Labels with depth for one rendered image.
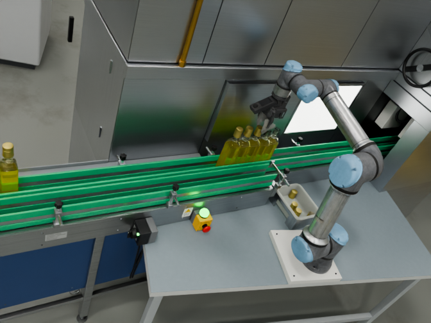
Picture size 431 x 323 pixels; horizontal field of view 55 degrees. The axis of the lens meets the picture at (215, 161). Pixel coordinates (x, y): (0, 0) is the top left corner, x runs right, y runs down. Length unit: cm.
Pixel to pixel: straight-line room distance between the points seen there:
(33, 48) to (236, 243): 261
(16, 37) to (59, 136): 97
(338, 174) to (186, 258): 73
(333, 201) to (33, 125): 244
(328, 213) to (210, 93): 72
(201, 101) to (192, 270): 74
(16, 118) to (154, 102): 188
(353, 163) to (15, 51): 308
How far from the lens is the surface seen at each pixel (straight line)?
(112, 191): 173
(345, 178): 155
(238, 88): 187
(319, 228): 173
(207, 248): 187
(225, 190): 191
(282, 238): 204
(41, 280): 198
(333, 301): 305
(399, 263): 241
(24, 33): 384
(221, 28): 169
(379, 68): 250
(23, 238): 167
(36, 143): 328
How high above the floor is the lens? 220
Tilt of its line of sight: 39 degrees down
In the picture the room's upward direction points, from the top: 23 degrees clockwise
